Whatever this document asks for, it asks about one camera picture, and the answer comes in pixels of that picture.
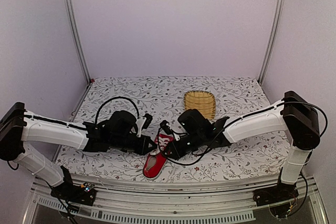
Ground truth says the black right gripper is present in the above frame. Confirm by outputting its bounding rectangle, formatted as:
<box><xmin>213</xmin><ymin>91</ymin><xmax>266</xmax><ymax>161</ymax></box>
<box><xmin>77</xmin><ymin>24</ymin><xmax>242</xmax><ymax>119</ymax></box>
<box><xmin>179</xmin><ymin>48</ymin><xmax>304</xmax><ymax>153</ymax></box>
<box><xmin>161</xmin><ymin>131</ymin><xmax>205</xmax><ymax>160</ymax></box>

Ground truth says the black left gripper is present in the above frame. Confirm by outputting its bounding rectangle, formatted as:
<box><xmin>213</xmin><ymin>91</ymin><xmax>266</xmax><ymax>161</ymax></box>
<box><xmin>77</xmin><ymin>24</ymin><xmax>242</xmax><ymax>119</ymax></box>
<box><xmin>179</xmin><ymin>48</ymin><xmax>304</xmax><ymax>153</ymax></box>
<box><xmin>110</xmin><ymin>134</ymin><xmax>158</xmax><ymax>156</ymax></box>

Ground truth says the white shoelace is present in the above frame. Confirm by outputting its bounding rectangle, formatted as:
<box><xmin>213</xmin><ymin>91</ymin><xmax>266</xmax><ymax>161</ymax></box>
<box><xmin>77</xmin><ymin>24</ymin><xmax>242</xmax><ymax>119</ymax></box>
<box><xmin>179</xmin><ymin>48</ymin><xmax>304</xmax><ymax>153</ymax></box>
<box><xmin>149</xmin><ymin>137</ymin><xmax>171</xmax><ymax>156</ymax></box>

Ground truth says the red canvas sneaker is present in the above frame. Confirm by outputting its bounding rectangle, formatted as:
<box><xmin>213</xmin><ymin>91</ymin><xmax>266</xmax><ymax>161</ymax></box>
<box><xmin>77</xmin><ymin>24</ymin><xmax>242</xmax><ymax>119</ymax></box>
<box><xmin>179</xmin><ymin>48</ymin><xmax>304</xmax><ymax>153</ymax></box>
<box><xmin>142</xmin><ymin>133</ymin><xmax>173</xmax><ymax>179</ymax></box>

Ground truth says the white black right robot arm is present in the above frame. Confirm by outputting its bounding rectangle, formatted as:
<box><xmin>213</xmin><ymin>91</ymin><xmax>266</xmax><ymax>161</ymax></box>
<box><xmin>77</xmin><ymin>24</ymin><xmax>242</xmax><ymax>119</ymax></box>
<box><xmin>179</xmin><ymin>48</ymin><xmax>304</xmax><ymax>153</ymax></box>
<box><xmin>160</xmin><ymin>91</ymin><xmax>324</xmax><ymax>201</ymax></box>

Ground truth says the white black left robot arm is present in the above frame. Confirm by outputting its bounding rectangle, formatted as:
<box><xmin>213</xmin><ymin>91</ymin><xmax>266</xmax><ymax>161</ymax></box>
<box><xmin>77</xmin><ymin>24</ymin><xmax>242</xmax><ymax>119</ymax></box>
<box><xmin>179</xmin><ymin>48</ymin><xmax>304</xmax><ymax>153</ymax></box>
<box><xmin>1</xmin><ymin>102</ymin><xmax>157</xmax><ymax>200</ymax></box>

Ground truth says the woven bamboo tray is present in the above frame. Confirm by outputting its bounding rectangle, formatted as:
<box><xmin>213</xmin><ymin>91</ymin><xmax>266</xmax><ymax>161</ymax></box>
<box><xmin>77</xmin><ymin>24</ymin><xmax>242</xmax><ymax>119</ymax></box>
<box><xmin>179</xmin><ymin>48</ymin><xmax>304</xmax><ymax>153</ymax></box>
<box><xmin>184</xmin><ymin>91</ymin><xmax>216</xmax><ymax>120</ymax></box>

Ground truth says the floral patterned table mat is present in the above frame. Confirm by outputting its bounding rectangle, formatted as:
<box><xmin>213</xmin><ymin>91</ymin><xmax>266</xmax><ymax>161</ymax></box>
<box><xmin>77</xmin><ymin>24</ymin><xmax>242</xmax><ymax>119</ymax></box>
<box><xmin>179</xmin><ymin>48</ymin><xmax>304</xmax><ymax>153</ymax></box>
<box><xmin>56</xmin><ymin>76</ymin><xmax>300</xmax><ymax>183</ymax></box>

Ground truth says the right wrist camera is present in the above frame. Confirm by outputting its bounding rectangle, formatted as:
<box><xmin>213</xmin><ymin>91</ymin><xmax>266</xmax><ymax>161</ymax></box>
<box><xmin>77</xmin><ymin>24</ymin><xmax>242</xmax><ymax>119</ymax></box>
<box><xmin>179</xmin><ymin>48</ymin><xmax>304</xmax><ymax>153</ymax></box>
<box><xmin>160</xmin><ymin>120</ymin><xmax>181</xmax><ymax>141</ymax></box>

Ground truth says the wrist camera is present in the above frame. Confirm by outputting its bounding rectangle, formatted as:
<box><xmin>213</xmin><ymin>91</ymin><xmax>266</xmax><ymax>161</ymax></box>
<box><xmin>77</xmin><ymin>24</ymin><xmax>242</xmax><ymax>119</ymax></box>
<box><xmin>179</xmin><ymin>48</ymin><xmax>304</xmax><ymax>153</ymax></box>
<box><xmin>136</xmin><ymin>113</ymin><xmax>153</xmax><ymax>137</ymax></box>
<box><xmin>160</xmin><ymin>120</ymin><xmax>181</xmax><ymax>141</ymax></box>

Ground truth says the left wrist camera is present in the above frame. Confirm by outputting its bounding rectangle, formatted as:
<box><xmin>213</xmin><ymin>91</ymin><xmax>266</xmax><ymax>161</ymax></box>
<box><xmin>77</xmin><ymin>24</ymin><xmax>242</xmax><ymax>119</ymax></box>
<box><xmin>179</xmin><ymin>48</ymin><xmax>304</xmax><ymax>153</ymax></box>
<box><xmin>136</xmin><ymin>113</ymin><xmax>153</xmax><ymax>137</ymax></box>

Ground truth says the aluminium front rail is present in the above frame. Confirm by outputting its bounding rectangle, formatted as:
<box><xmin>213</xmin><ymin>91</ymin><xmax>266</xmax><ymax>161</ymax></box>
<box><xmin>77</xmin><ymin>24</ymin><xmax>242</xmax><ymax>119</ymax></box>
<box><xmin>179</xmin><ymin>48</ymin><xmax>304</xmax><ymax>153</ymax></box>
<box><xmin>22</xmin><ymin>175</ymin><xmax>329</xmax><ymax>224</ymax></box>

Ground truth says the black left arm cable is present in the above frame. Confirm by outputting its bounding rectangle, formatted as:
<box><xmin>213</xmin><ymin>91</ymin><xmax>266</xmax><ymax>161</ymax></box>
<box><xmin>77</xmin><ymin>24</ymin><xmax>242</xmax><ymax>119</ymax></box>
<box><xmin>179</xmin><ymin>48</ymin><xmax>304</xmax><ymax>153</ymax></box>
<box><xmin>95</xmin><ymin>97</ymin><xmax>140</xmax><ymax>125</ymax></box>

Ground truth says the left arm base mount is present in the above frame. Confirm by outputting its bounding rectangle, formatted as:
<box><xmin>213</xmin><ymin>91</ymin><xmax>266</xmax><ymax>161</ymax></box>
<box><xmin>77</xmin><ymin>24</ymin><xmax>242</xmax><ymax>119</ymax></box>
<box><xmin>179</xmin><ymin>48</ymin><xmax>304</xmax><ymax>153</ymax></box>
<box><xmin>50</xmin><ymin>182</ymin><xmax>97</xmax><ymax>206</ymax></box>

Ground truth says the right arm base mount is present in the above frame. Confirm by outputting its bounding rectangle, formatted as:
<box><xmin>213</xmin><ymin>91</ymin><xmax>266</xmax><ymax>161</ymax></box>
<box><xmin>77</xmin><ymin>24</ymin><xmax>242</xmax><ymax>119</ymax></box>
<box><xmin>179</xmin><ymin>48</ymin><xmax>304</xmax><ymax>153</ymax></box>
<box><xmin>253</xmin><ymin>183</ymin><xmax>299</xmax><ymax>219</ymax></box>

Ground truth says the left aluminium frame post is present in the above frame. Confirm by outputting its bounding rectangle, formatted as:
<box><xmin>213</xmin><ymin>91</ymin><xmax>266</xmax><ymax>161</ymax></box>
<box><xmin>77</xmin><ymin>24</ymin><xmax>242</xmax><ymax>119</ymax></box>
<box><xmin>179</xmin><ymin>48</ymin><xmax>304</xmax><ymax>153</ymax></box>
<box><xmin>64</xmin><ymin>0</ymin><xmax>91</xmax><ymax>84</ymax></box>

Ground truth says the aluminium frame post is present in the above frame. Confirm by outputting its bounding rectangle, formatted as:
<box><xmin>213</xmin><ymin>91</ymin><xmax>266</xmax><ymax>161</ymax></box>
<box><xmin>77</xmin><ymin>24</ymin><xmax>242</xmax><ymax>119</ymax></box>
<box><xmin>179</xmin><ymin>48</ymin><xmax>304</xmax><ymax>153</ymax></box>
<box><xmin>258</xmin><ymin>0</ymin><xmax>285</xmax><ymax>86</ymax></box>
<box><xmin>64</xmin><ymin>0</ymin><xmax>91</xmax><ymax>84</ymax></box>

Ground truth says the right aluminium frame post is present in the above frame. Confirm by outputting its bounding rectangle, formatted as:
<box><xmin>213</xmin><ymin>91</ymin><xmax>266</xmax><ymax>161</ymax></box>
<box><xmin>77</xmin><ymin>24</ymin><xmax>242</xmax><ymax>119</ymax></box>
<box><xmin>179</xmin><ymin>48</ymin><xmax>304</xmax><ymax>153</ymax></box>
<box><xmin>258</xmin><ymin>0</ymin><xmax>285</xmax><ymax>86</ymax></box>

